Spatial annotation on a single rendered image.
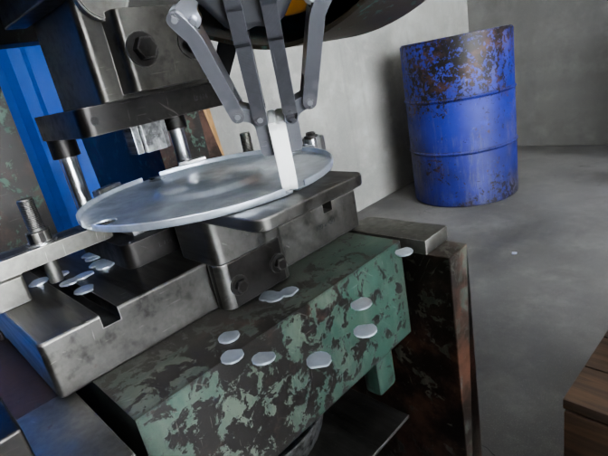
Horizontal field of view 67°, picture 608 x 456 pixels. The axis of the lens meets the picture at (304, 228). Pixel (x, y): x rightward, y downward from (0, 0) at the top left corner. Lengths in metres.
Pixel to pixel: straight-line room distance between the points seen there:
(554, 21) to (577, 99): 0.54
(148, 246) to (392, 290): 0.32
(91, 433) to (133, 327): 0.11
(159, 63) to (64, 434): 0.36
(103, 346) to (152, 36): 0.32
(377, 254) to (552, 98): 3.27
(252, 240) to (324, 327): 0.13
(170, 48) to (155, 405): 0.36
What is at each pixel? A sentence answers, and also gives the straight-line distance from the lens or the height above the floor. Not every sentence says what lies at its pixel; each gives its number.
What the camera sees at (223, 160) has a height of 0.78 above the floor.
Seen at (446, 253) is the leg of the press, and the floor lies 0.62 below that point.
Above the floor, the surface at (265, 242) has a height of 0.71.
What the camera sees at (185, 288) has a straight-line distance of 0.52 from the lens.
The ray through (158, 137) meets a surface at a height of 0.84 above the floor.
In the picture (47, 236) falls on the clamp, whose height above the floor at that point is 0.76.
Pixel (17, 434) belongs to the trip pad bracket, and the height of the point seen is 0.70.
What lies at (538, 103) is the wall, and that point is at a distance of 3.83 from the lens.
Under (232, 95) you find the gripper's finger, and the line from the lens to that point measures 0.39.
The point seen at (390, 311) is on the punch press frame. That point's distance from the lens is 0.65.
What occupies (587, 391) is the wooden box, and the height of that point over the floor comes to 0.35.
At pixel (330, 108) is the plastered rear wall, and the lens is 2.59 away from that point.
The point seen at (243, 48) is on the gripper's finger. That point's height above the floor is 0.91.
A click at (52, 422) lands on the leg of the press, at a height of 0.64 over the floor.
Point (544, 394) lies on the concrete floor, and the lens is 1.38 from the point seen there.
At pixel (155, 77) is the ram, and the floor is 0.91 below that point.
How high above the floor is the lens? 0.89
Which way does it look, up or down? 19 degrees down
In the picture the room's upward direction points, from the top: 11 degrees counter-clockwise
